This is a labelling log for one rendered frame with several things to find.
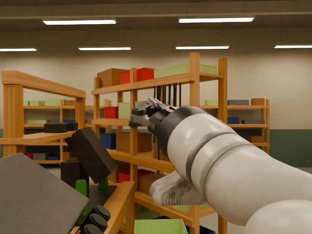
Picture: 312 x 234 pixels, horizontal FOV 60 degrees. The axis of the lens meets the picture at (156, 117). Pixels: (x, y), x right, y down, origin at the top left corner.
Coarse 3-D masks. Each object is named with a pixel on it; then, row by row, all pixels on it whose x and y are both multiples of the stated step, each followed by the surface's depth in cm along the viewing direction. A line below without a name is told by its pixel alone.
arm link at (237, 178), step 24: (216, 144) 25; (240, 144) 24; (192, 168) 26; (216, 168) 23; (240, 168) 22; (264, 168) 22; (288, 168) 22; (216, 192) 22; (240, 192) 21; (264, 192) 22; (288, 192) 22; (240, 216) 22
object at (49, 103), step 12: (24, 108) 860; (36, 108) 858; (48, 108) 857; (60, 108) 855; (72, 108) 853; (24, 120) 909; (36, 120) 869; (48, 120) 881; (60, 120) 859; (72, 120) 862; (24, 132) 909; (36, 144) 859; (48, 144) 857; (60, 144) 855; (36, 156) 870; (48, 156) 864; (60, 156) 860; (72, 156) 897; (60, 168) 860
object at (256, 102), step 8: (208, 104) 842; (216, 104) 842; (232, 104) 837; (240, 104) 836; (248, 104) 836; (256, 104) 838; (264, 104) 838; (216, 112) 879; (232, 120) 841; (248, 120) 837; (256, 120) 835; (264, 120) 834; (248, 136) 867; (256, 136) 855; (256, 144) 828; (264, 144) 827
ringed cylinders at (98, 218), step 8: (96, 208) 52; (104, 208) 54; (88, 216) 52; (96, 216) 49; (104, 216) 52; (88, 224) 44; (96, 224) 47; (104, 224) 48; (80, 232) 43; (88, 232) 42; (96, 232) 44
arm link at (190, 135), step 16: (176, 128) 30; (192, 128) 28; (208, 128) 27; (224, 128) 27; (176, 144) 29; (192, 144) 27; (176, 160) 28; (192, 160) 26; (176, 176) 31; (160, 192) 30; (176, 192) 31; (192, 192) 32
